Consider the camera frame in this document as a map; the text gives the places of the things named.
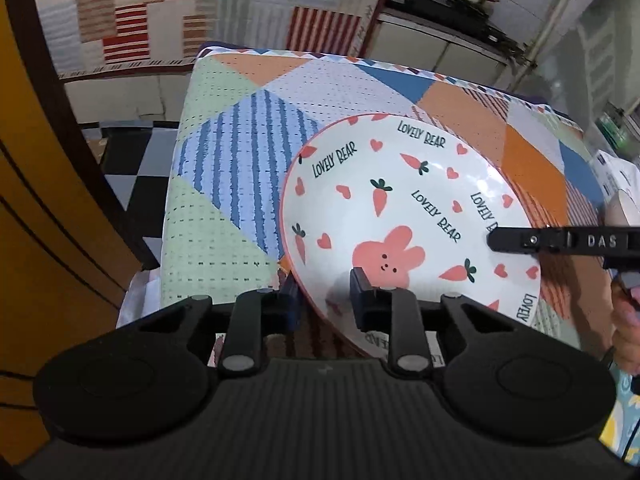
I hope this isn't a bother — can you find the person right hand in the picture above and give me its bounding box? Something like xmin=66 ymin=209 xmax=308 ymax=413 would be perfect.
xmin=602 ymin=188 xmax=640 ymax=376

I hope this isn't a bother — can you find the white tissue box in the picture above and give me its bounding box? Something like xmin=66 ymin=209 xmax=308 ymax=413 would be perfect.
xmin=589 ymin=150 xmax=640 ymax=206

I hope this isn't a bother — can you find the black gas stove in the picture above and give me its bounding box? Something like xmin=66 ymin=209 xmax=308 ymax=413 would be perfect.
xmin=384 ymin=0 xmax=524 ymax=58

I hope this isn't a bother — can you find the green plastic basket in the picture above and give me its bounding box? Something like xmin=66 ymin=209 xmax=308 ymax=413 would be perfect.
xmin=596 ymin=102 xmax=639 ymax=158

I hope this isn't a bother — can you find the patchwork counter cover cloth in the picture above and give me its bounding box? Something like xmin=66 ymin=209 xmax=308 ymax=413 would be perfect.
xmin=36 ymin=0 xmax=380 ymax=78

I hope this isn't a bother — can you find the patchwork tablecloth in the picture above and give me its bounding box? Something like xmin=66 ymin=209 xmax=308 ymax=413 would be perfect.
xmin=143 ymin=50 xmax=612 ymax=356

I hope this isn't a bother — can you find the white bunny carrot plate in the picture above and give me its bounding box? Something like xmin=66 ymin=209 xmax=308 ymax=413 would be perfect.
xmin=280 ymin=114 xmax=541 ymax=358

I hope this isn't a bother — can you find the teal fried egg plate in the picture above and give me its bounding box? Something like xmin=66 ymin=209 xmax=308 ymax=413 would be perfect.
xmin=600 ymin=365 xmax=640 ymax=467

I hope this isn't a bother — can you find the yellow wooden chair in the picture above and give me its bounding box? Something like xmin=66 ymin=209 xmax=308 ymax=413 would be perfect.
xmin=1 ymin=0 xmax=141 ymax=464

